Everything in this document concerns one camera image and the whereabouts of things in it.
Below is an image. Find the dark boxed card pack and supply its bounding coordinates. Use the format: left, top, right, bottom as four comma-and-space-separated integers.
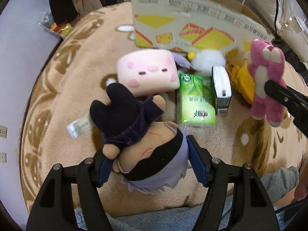
212, 66, 232, 116

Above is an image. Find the white wall socket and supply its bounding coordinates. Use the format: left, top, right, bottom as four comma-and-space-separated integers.
0, 125, 7, 138

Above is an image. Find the white fluffy pompom charm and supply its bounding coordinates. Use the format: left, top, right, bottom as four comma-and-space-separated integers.
191, 49, 226, 77

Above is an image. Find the yellow round plush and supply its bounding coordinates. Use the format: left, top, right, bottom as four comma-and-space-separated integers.
227, 60, 255, 105

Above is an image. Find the printed cardboard box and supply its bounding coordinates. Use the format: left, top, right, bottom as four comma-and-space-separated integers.
131, 0, 274, 53

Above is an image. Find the pink bear plush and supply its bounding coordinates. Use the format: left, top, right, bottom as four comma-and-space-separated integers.
247, 39, 286, 127

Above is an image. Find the snack packet pile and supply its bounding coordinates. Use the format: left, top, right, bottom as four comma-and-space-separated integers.
37, 10, 73, 39

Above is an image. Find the grey sleeve forearm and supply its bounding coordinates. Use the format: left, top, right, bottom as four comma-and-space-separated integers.
260, 166, 299, 203

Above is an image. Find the cream quilted bedding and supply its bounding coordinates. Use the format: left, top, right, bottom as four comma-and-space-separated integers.
249, 0, 307, 63

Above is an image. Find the purple plush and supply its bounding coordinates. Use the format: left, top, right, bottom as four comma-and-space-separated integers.
172, 52, 191, 69

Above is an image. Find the pink square face plush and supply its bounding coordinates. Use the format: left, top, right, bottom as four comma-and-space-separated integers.
117, 49, 180, 97

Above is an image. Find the green tissue pack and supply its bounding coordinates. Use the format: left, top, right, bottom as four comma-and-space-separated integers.
177, 73, 216, 126

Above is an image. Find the dark-robed plush doll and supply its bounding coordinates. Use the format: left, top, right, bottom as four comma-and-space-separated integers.
89, 83, 190, 194

